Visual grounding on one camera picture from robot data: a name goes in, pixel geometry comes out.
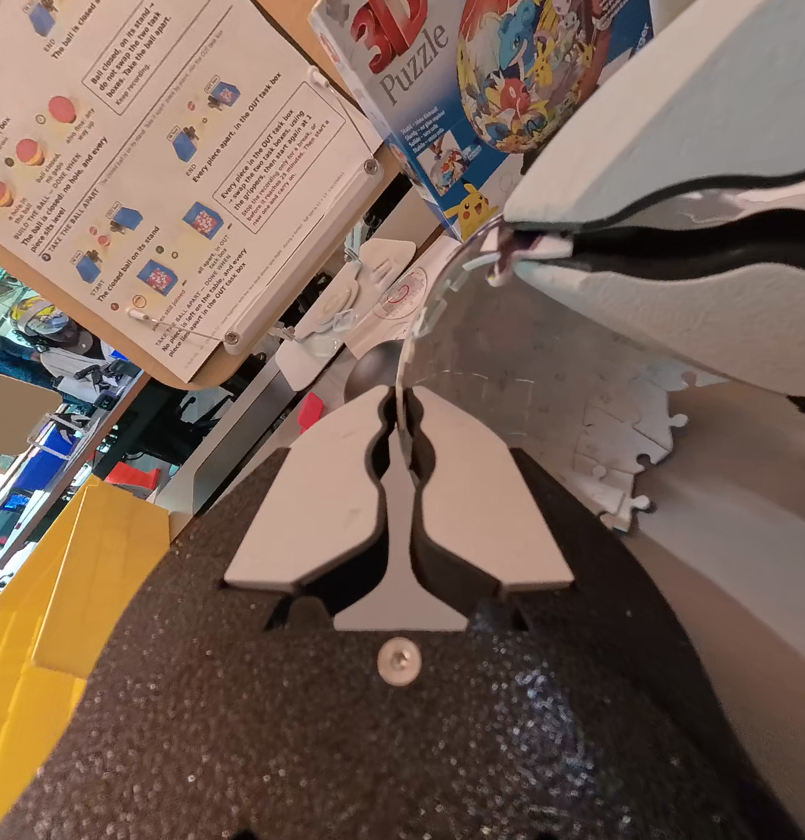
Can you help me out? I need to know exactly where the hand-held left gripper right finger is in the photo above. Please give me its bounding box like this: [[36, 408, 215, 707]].
[[405, 385, 575, 618]]

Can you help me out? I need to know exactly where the long wooden workbench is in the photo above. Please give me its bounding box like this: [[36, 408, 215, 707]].
[[0, 367, 147, 572]]

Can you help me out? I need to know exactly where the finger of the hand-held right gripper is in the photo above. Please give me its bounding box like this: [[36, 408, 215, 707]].
[[513, 209, 805, 399], [503, 0, 805, 232]]

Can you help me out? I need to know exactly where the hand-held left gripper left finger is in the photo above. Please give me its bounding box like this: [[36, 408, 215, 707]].
[[224, 385, 398, 614]]

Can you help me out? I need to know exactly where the blue puzzle box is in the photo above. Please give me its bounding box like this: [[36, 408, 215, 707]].
[[308, 0, 656, 244]]

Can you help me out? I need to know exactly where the folded paper instruction leaflet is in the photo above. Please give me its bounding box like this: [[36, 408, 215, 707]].
[[346, 249, 456, 358]]

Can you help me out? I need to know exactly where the clear acrylic holder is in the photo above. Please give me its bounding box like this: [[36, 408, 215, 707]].
[[310, 308, 359, 343]]

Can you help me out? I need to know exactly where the yellow plastic bin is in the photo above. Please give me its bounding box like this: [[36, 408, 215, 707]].
[[0, 476, 170, 795]]

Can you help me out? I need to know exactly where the white stand base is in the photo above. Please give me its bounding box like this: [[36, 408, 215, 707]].
[[274, 238, 418, 388]]

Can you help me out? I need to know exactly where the black round ball stand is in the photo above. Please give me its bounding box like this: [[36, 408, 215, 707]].
[[343, 341, 403, 401]]

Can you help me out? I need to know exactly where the instruction sheet on board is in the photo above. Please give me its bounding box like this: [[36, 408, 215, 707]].
[[0, 0, 403, 392]]

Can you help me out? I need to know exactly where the partly built puzzle ball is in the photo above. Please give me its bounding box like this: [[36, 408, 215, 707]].
[[396, 220, 728, 532]]

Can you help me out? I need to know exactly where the printed instruction sheet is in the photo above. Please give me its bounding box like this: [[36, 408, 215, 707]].
[[0, 0, 385, 385]]

